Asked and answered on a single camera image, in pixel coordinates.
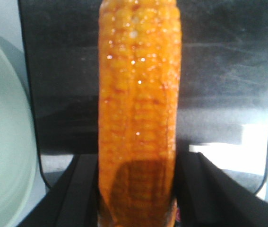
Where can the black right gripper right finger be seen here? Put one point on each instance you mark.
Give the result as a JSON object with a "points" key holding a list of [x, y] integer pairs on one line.
{"points": [[207, 197]]}

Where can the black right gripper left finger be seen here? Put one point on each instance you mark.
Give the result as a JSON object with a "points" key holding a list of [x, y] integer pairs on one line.
{"points": [[72, 201]]}

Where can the orange corn cob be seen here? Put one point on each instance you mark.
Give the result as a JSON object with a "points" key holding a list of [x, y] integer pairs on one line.
{"points": [[140, 52]]}

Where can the pale green round plate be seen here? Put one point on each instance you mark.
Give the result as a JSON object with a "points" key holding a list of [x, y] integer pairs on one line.
{"points": [[18, 158]]}

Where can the steel digital kitchen scale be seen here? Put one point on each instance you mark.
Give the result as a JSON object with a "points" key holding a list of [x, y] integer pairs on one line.
{"points": [[223, 103]]}

